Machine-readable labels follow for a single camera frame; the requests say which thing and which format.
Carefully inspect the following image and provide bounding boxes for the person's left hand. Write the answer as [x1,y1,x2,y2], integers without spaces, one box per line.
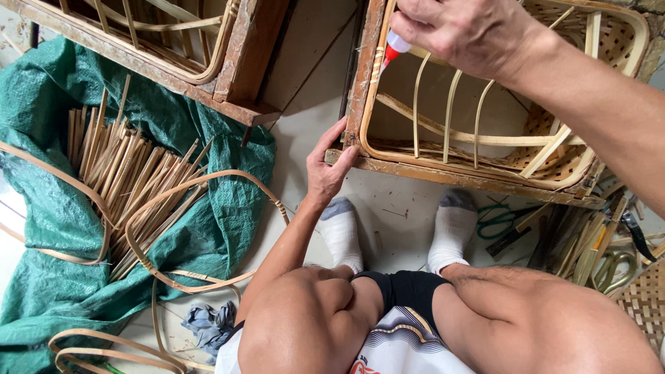
[306,117,362,209]

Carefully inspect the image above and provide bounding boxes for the person's right hand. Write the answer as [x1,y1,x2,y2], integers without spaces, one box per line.
[389,0,547,83]

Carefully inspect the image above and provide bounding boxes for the white glue bottle red tip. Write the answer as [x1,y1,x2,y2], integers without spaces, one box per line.
[378,30,413,77]

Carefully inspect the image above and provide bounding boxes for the worn wooden mould frame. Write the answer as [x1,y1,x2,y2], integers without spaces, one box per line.
[0,0,292,128]
[324,0,608,210]

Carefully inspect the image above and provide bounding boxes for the dark metal rod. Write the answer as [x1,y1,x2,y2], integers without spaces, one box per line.
[339,0,366,121]

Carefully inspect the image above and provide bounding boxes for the unfinished woven bamboo basket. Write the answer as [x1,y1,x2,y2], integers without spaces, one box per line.
[358,0,651,191]
[57,0,241,86]

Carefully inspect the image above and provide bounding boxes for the person's right white grey sock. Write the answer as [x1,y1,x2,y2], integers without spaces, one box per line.
[426,188,479,276]

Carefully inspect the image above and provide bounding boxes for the person's white grey sock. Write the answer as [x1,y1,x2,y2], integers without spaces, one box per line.
[426,188,479,276]
[317,196,365,274]

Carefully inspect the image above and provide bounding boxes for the person's left white grey sock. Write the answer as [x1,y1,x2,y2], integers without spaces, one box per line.
[317,196,365,274]

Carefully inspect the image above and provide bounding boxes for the person's black shorts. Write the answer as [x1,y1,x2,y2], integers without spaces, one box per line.
[352,269,452,336]

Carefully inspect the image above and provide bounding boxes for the heap of bamboo sticks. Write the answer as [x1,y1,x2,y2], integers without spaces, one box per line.
[485,176,665,292]

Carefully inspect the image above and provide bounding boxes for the pile of bamboo strips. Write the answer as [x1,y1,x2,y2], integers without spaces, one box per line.
[66,74,215,284]

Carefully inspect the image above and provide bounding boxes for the person's left leg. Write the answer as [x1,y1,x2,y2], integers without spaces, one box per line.
[236,264,386,374]

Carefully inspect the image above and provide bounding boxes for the person's leg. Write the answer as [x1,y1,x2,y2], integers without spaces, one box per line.
[430,262,665,374]
[236,264,386,374]

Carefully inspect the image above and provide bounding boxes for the brass coloured scissors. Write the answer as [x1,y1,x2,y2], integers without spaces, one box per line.
[591,251,639,296]

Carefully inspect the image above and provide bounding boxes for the person's white printed shirt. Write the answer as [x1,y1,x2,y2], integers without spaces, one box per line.
[214,305,478,374]

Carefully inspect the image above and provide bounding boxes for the person's right leg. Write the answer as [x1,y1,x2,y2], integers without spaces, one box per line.
[430,262,665,374]

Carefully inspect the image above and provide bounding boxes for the bamboo hoop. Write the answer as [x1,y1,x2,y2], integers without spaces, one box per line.
[150,269,243,373]
[125,169,290,295]
[48,328,189,374]
[0,140,113,266]

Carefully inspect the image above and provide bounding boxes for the grey crumpled rag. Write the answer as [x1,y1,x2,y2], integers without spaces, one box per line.
[181,300,238,365]

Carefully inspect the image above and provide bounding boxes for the woven bamboo mat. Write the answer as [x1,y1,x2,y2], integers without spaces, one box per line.
[614,259,665,360]

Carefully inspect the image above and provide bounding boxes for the green woven plastic tarp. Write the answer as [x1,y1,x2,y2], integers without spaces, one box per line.
[0,35,277,374]

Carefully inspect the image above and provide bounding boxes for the green handled scissors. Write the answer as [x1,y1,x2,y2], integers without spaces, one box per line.
[476,203,542,241]

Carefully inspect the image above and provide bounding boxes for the black handled tool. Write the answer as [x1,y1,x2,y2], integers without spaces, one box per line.
[620,210,658,264]

